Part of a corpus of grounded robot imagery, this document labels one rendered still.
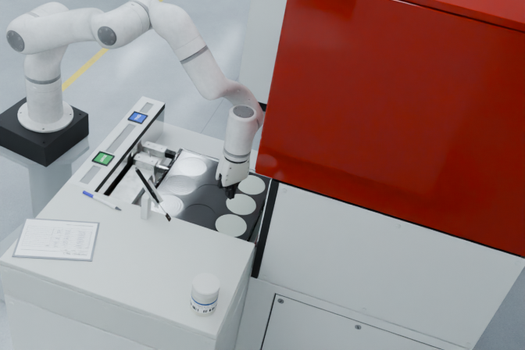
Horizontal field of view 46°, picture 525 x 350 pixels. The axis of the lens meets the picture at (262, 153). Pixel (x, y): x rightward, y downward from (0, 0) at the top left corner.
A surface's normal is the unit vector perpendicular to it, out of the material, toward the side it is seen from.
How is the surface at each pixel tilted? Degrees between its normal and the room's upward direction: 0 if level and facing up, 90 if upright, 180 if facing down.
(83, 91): 0
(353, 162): 90
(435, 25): 90
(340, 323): 90
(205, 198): 0
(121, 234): 0
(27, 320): 90
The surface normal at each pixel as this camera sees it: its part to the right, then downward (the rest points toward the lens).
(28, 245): 0.15, -0.77
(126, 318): -0.28, 0.56
